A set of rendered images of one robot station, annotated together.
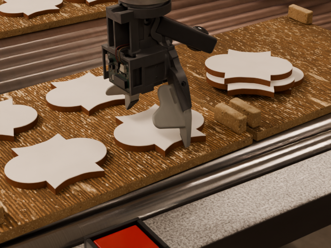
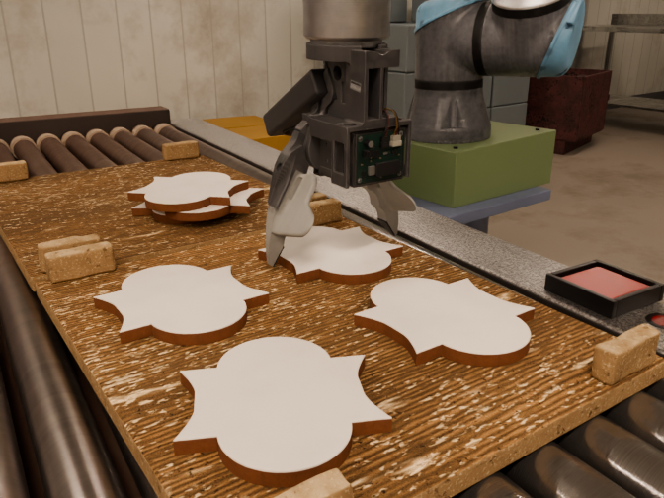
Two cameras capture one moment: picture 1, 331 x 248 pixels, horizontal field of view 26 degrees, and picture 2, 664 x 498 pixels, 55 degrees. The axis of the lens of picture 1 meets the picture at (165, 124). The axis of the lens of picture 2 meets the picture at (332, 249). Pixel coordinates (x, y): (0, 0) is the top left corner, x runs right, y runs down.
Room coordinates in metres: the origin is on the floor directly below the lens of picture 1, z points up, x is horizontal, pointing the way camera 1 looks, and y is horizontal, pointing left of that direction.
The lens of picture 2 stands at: (0.92, 0.61, 1.17)
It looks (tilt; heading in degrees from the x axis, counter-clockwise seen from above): 21 degrees down; 272
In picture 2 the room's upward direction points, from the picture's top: straight up
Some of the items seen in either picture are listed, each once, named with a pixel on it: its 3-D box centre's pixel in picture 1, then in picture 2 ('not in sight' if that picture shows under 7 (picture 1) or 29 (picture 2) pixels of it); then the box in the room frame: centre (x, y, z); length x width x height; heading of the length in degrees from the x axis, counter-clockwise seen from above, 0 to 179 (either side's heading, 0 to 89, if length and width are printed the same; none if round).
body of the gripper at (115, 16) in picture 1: (141, 44); (351, 114); (0.92, 0.03, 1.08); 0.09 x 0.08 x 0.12; 126
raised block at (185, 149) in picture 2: not in sight; (180, 150); (1.20, -0.44, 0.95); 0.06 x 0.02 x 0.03; 36
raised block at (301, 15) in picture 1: (300, 14); (5, 172); (1.42, -0.28, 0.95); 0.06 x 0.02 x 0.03; 36
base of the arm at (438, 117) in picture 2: not in sight; (448, 107); (0.75, -0.52, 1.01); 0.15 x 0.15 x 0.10
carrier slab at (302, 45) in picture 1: (275, 67); (141, 204); (1.20, -0.20, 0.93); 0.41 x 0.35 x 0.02; 126
